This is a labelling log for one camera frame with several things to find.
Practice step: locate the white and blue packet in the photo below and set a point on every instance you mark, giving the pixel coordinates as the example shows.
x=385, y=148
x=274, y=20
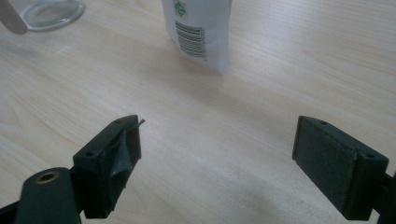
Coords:
x=214, y=21

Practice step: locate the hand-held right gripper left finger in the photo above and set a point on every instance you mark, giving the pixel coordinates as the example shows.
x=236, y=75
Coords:
x=102, y=168

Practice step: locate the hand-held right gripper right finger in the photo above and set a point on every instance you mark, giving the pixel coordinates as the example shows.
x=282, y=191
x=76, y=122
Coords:
x=327, y=161

